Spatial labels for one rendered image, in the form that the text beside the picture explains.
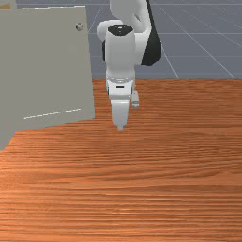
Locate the pale grey cabinet door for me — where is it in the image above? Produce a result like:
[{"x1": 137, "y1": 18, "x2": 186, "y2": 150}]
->
[{"x1": 0, "y1": 5, "x2": 95, "y2": 151}]

